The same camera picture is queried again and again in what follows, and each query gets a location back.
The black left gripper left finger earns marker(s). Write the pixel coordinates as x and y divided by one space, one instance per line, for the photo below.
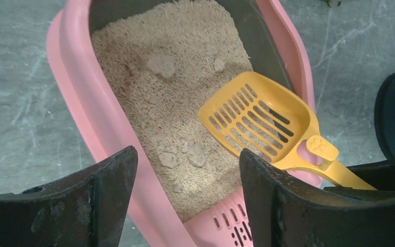
85 208

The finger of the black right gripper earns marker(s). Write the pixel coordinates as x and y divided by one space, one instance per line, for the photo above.
380 175

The beige cat litter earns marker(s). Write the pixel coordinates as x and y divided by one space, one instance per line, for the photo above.
162 65

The pink cat litter box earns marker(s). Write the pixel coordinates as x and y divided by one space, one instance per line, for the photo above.
276 50

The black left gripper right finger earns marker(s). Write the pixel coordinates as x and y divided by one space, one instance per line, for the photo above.
286 211

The yellow litter scoop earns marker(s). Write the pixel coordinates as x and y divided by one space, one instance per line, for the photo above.
252 111

